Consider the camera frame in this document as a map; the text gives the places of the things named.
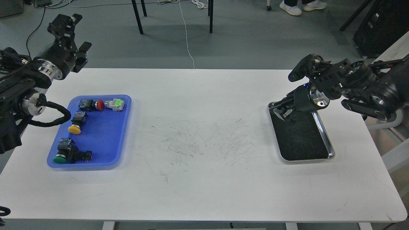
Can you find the green push button switch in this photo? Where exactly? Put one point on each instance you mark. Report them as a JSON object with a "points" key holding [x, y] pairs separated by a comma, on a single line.
{"points": [[65, 152]]}

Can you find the green grey connector switch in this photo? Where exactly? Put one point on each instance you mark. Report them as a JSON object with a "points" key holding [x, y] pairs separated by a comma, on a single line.
{"points": [[116, 104]]}

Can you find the silver metal tray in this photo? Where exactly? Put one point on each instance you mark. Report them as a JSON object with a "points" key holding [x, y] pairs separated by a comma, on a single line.
{"points": [[306, 141]]}

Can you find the black switch module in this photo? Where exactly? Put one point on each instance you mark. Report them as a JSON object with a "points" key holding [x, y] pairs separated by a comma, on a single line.
{"points": [[75, 154]]}

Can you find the blue plastic tray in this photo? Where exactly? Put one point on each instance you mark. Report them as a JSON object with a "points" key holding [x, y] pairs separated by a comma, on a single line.
{"points": [[103, 134]]}

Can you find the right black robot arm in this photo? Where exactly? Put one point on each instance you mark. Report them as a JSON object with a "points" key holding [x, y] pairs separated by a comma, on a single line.
{"points": [[376, 90]]}

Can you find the white sneaker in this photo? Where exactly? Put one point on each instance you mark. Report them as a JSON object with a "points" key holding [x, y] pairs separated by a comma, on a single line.
{"points": [[315, 5], [292, 10]]}

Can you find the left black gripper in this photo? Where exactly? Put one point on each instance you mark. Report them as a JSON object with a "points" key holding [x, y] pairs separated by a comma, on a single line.
{"points": [[60, 58]]}

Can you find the black chair leg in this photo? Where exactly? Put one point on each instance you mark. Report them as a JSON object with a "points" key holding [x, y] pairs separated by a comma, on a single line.
{"points": [[136, 13], [210, 14]]}

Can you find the left white sneaker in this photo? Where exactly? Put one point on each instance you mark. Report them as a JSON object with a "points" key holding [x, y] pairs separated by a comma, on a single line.
{"points": [[292, 10]]}

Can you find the red push button switch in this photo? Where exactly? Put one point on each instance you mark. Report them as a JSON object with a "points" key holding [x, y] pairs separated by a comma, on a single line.
{"points": [[91, 105]]}

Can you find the yellow push button switch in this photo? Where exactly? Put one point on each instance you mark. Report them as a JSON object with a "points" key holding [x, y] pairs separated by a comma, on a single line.
{"points": [[78, 120]]}

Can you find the black chair leg right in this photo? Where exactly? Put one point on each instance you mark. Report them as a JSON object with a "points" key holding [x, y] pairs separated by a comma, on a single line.
{"points": [[210, 14]]}

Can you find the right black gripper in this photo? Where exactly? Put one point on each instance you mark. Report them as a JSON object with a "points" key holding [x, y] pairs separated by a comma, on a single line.
{"points": [[325, 80]]}

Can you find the black chair leg left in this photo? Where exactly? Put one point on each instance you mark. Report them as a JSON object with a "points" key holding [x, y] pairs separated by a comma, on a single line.
{"points": [[136, 13]]}

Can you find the right white sneaker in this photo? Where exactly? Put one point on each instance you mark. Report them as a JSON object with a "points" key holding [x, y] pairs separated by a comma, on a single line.
{"points": [[315, 5]]}

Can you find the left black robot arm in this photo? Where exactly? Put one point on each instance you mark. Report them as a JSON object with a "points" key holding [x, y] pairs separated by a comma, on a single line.
{"points": [[20, 102]]}

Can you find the black gear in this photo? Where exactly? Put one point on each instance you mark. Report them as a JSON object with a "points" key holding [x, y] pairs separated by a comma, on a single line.
{"points": [[293, 120]]}

